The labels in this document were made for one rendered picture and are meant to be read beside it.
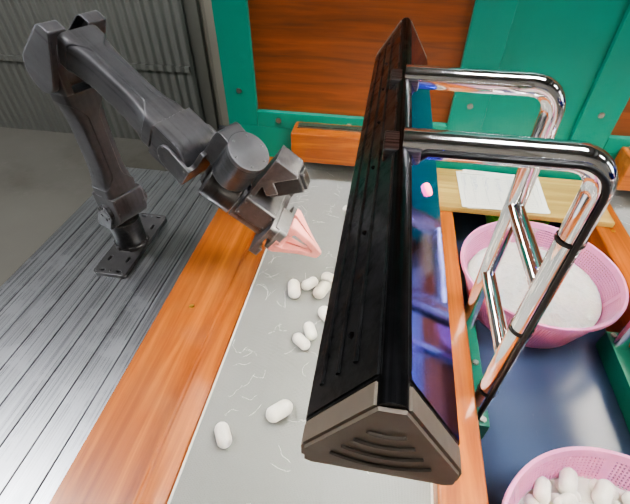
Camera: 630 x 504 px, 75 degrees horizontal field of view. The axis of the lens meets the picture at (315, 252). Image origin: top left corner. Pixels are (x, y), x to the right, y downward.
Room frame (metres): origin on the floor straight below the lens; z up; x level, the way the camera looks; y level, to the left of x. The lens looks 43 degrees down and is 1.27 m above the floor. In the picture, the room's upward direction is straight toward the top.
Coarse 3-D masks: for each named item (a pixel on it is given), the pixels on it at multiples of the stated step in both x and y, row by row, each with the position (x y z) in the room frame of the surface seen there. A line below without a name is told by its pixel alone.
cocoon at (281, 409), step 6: (282, 402) 0.26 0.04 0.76; (288, 402) 0.26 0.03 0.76; (270, 408) 0.26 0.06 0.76; (276, 408) 0.26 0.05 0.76; (282, 408) 0.26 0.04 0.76; (288, 408) 0.26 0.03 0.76; (270, 414) 0.25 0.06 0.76; (276, 414) 0.25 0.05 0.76; (282, 414) 0.25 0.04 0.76; (288, 414) 0.25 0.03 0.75; (270, 420) 0.24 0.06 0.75; (276, 420) 0.24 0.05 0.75
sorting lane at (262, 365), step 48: (336, 192) 0.78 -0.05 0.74; (336, 240) 0.61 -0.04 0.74; (240, 336) 0.38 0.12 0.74; (288, 336) 0.38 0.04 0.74; (240, 384) 0.30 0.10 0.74; (288, 384) 0.30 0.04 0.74; (240, 432) 0.23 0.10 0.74; (288, 432) 0.23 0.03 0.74; (192, 480) 0.18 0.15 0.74; (240, 480) 0.18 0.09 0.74; (288, 480) 0.18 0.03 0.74; (336, 480) 0.18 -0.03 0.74; (384, 480) 0.18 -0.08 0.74
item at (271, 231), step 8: (240, 200) 0.48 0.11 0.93; (288, 200) 0.52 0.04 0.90; (232, 208) 0.48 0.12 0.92; (280, 208) 0.49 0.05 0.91; (232, 216) 0.48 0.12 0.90; (240, 216) 0.47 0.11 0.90; (248, 224) 0.47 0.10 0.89; (272, 224) 0.45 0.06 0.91; (256, 232) 0.47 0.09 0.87; (264, 232) 0.45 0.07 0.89; (272, 232) 0.44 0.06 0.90; (256, 240) 0.46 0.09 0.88; (256, 248) 0.45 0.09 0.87
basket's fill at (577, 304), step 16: (480, 256) 0.58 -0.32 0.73; (512, 256) 0.58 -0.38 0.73; (544, 256) 0.58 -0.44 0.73; (512, 272) 0.53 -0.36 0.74; (576, 272) 0.53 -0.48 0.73; (512, 288) 0.49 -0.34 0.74; (560, 288) 0.49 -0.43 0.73; (576, 288) 0.49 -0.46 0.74; (592, 288) 0.49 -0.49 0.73; (512, 304) 0.45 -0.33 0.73; (560, 304) 0.46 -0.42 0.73; (576, 304) 0.46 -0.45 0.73; (592, 304) 0.46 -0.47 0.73; (544, 320) 0.42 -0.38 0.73; (560, 320) 0.42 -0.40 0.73; (576, 320) 0.42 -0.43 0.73; (592, 320) 0.42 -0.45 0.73
